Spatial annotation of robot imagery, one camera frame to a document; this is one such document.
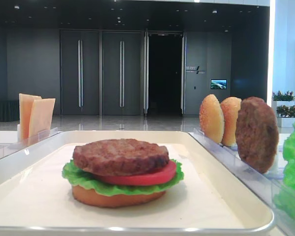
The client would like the brown meat patty on burger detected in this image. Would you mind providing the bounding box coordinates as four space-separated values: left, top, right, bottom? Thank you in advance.
73 139 169 176

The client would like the red tomato slice on burger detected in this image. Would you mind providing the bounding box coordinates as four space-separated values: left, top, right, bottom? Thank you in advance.
93 160 177 186

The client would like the green lettuce leaf on burger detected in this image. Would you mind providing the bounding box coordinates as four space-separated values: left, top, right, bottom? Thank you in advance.
62 159 184 197

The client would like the upright brown meat patty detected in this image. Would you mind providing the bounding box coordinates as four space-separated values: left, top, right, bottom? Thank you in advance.
236 97 279 174

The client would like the green lettuce in rack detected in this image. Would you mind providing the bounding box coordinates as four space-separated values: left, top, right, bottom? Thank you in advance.
274 123 295 220

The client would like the sesame bun far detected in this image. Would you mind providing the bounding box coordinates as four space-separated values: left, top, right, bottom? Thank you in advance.
199 94 225 144

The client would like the sesame bun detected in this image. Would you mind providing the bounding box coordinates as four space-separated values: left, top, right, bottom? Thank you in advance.
221 97 241 146
199 94 225 144

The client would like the middle double door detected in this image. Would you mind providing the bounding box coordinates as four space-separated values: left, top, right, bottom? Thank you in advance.
103 32 141 116

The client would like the double door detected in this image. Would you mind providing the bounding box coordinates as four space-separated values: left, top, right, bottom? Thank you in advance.
103 32 141 116
60 30 99 115

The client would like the sesame bun near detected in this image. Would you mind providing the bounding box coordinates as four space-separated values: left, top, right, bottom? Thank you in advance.
221 97 241 146

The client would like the left double door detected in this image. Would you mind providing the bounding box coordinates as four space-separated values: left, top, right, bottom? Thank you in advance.
60 30 99 115

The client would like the bottom bun slice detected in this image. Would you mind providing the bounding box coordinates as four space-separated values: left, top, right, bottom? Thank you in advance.
72 186 166 208

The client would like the white clip holder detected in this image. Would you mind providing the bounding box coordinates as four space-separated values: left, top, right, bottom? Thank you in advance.
17 124 22 142

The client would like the lower flower planter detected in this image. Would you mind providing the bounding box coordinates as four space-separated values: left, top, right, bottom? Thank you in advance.
277 105 295 128

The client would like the flower planter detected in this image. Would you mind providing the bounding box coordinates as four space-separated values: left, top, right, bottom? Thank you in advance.
272 91 295 111
277 105 295 128

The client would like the upper flower planter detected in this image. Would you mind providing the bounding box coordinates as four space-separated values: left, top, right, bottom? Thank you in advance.
272 91 295 111

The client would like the clear acrylic left rack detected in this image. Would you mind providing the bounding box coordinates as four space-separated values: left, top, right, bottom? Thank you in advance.
0 128 66 170

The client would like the clear acrylic rack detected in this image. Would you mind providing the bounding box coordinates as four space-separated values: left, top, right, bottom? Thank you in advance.
190 128 295 236
0 128 66 170

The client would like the clear acrylic right rack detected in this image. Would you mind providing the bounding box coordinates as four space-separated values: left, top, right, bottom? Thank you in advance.
190 128 295 236

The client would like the small wall screen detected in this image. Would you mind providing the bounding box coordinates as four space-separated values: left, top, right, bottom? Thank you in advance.
210 80 227 89

